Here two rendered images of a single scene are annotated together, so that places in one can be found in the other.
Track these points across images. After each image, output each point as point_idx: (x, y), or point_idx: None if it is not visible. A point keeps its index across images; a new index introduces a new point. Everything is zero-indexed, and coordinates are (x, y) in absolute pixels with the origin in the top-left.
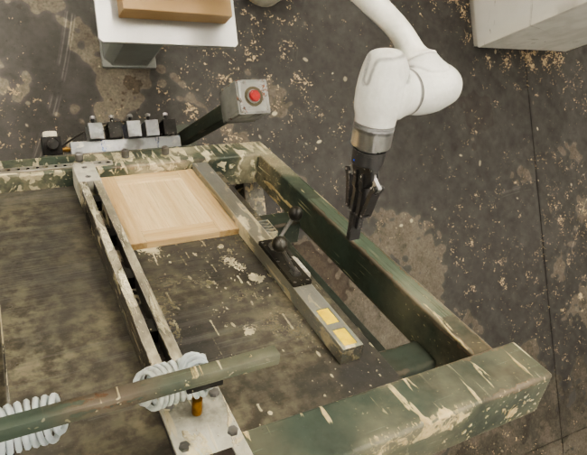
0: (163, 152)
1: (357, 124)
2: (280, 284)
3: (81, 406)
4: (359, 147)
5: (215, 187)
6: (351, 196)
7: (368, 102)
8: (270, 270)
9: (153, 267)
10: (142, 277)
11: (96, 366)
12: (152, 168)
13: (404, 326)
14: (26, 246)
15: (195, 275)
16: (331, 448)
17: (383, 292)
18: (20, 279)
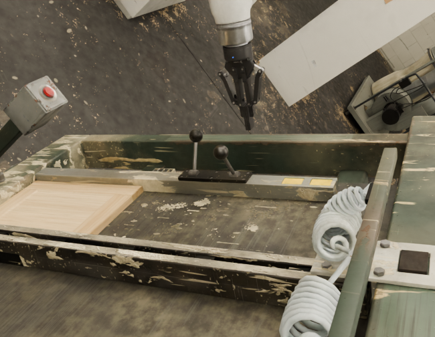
0: None
1: (225, 25)
2: (226, 193)
3: (371, 240)
4: (236, 43)
5: (82, 174)
6: (236, 93)
7: (231, 0)
8: (206, 191)
9: None
10: (143, 242)
11: (189, 324)
12: (3, 196)
13: (322, 168)
14: None
15: (158, 230)
16: None
17: (289, 157)
18: (13, 334)
